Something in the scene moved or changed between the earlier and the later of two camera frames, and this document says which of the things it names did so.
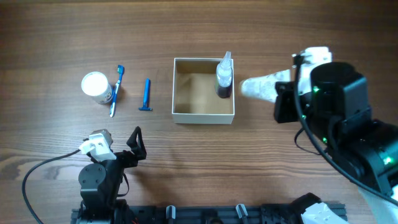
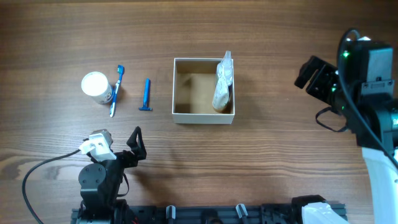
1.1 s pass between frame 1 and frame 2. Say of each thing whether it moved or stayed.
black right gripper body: moved
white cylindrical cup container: stayed
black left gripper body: stayed
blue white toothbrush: stayed
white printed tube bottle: moved
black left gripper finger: stayed
